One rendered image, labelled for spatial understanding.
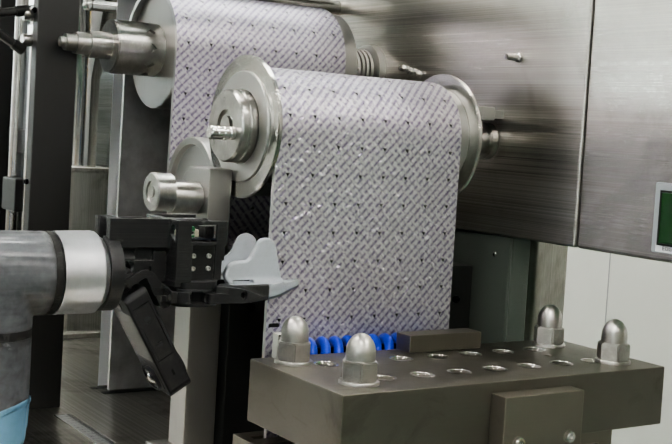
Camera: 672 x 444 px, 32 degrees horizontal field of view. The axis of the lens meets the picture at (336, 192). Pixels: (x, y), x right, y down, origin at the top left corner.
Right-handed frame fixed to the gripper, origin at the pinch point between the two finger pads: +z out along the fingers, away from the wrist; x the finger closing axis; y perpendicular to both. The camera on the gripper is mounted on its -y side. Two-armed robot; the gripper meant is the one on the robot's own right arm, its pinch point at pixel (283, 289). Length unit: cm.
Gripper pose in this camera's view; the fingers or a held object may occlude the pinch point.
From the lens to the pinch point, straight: 118.5
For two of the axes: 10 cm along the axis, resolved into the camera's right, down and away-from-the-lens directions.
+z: 8.3, 0.2, 5.5
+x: -5.5, -0.8, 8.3
